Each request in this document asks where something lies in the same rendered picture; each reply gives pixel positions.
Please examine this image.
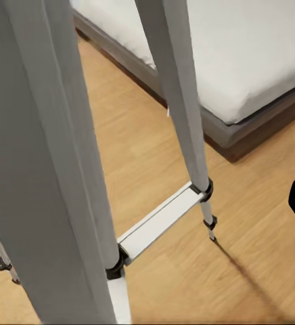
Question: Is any camera tripod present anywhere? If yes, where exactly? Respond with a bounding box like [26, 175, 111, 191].
[0, 0, 218, 325]

